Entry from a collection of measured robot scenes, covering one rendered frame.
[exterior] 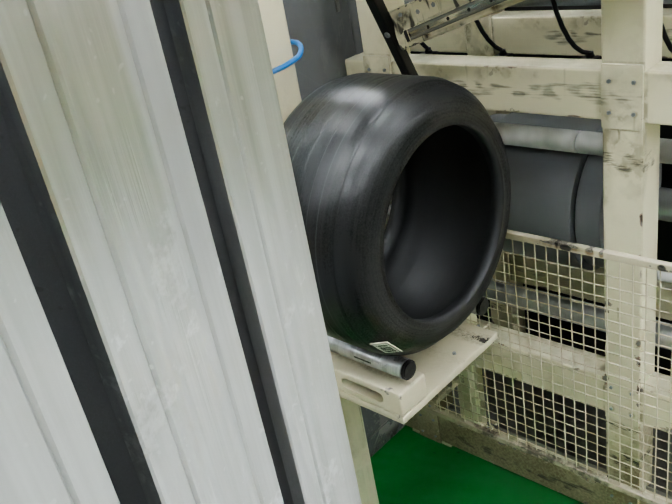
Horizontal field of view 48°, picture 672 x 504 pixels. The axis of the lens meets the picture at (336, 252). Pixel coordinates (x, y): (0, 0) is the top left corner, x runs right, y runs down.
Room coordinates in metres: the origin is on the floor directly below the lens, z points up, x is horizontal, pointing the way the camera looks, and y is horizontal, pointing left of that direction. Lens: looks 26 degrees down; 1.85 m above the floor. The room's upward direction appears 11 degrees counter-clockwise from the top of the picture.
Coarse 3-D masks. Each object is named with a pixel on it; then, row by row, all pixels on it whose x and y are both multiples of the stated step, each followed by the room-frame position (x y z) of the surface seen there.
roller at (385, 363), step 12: (336, 348) 1.43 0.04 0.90; (348, 348) 1.41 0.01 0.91; (360, 348) 1.39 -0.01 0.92; (360, 360) 1.38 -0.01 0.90; (372, 360) 1.35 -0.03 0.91; (384, 360) 1.33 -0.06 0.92; (396, 360) 1.32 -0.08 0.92; (408, 360) 1.31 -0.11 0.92; (396, 372) 1.30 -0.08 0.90; (408, 372) 1.30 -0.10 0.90
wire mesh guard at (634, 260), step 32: (608, 256) 1.46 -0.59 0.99; (640, 256) 1.42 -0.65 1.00; (608, 320) 1.47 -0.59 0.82; (544, 352) 1.59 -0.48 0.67; (576, 352) 1.53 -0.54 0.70; (608, 352) 1.47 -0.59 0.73; (448, 416) 1.84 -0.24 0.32; (480, 416) 1.75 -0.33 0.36; (544, 416) 1.60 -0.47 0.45; (608, 416) 1.47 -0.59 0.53; (544, 448) 1.61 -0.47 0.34; (576, 448) 1.53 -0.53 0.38; (608, 448) 1.47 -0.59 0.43; (608, 480) 1.47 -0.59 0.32
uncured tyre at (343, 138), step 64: (320, 128) 1.38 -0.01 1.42; (384, 128) 1.32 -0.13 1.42; (448, 128) 1.66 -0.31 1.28; (320, 192) 1.28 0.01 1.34; (384, 192) 1.26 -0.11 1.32; (448, 192) 1.69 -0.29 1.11; (320, 256) 1.24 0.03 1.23; (384, 256) 1.65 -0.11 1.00; (448, 256) 1.61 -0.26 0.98; (384, 320) 1.23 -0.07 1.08; (448, 320) 1.35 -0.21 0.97
